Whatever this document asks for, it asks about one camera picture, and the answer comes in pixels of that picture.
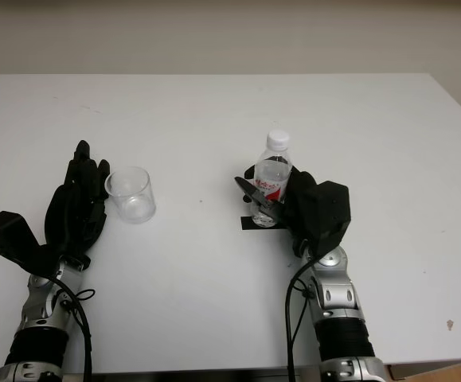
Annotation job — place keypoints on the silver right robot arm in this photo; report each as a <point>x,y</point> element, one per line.
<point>337,294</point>

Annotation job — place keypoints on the clear water bottle red label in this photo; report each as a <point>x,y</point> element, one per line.
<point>272,175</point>

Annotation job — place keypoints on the brown cardboard box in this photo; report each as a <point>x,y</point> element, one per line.
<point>453,372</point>

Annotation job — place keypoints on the clear plastic cup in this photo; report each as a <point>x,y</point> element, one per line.
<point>134,207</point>

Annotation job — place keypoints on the black tape strip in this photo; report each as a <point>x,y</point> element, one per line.
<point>248,224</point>

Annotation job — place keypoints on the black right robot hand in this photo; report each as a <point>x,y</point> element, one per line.
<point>299,207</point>

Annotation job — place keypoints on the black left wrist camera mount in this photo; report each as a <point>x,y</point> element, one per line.
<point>9,235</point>

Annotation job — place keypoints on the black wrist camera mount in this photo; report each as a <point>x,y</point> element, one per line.
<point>331,211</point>
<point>9,235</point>

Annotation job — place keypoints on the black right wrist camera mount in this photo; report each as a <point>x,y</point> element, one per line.
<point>331,211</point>

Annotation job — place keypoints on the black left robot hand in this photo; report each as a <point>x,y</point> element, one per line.
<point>73,217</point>

